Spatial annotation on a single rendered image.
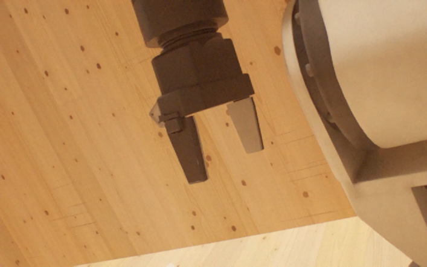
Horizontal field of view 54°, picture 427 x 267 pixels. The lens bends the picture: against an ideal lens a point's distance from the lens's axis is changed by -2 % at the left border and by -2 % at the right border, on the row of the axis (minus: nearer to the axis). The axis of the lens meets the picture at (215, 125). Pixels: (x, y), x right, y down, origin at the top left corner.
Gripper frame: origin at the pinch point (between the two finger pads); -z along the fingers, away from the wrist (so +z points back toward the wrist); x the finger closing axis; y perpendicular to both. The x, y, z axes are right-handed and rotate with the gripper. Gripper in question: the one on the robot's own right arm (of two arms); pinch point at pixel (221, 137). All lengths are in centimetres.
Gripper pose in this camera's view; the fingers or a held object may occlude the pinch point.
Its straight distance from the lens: 43.8
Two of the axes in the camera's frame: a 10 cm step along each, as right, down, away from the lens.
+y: 7.7, -2.3, -5.9
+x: -5.5, 2.1, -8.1
